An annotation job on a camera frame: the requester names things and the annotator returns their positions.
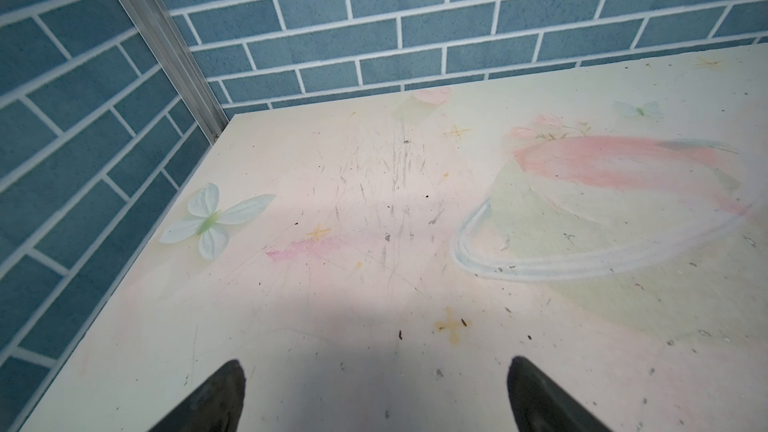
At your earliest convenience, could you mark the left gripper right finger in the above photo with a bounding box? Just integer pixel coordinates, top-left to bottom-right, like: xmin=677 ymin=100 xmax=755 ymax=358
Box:
xmin=506 ymin=356 xmax=610 ymax=432

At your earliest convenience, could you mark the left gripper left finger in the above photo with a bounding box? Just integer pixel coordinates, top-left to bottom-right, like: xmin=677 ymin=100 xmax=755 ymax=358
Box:
xmin=150 ymin=359 xmax=246 ymax=432

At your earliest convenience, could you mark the floral table mat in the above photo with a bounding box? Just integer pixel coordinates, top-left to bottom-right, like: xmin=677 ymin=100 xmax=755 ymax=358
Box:
xmin=24 ymin=43 xmax=767 ymax=431

